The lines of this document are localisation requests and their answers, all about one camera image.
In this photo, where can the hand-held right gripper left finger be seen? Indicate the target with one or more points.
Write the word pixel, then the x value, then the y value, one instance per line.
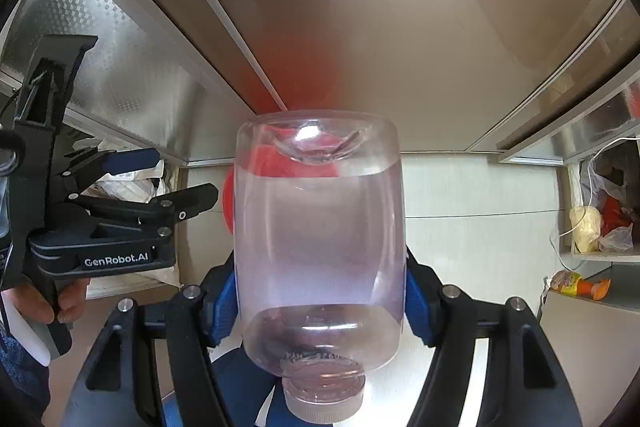
pixel 222 312

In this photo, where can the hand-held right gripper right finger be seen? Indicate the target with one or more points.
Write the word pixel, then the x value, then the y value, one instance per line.
pixel 417 307

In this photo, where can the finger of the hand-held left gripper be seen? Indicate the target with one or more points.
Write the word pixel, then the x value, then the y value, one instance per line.
pixel 132 159
pixel 150 211

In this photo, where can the clear plastic jar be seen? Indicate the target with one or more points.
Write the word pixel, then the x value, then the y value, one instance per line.
pixel 320 232

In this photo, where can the person's left forearm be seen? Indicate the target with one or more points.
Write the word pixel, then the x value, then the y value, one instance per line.
pixel 30 342

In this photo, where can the person's left hand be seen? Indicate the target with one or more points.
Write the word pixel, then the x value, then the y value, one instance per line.
pixel 72 302

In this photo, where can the yellow and orange toy bottle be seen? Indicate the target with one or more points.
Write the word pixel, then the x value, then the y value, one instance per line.
pixel 567 282

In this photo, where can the cream plastic bag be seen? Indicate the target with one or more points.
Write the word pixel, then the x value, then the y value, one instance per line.
pixel 585 227

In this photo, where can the small clear plastic bag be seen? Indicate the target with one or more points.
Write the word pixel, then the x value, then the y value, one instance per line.
pixel 617 239

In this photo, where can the red plastic bag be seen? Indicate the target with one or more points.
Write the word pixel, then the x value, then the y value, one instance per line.
pixel 612 209

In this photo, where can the stainless steel cabinet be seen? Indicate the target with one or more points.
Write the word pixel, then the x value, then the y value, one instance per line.
pixel 350 32

